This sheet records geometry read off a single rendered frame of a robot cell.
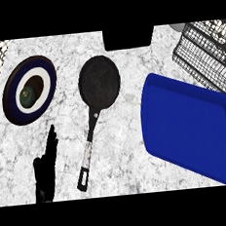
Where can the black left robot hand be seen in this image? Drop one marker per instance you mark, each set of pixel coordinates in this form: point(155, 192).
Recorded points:
point(45, 170)

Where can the blue tray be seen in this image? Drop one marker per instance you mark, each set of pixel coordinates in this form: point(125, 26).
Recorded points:
point(188, 127)

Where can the green avocado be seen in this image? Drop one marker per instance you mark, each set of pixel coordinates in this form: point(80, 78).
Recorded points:
point(28, 96)

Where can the blue and white plate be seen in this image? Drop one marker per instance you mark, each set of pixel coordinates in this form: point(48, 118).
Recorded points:
point(29, 90)

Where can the black frying pan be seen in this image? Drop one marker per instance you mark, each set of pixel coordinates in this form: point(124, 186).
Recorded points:
point(97, 87)

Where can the black appliance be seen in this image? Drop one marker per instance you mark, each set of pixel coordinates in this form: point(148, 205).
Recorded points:
point(128, 37)

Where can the grey round object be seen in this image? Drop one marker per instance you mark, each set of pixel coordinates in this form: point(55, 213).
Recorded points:
point(177, 27)

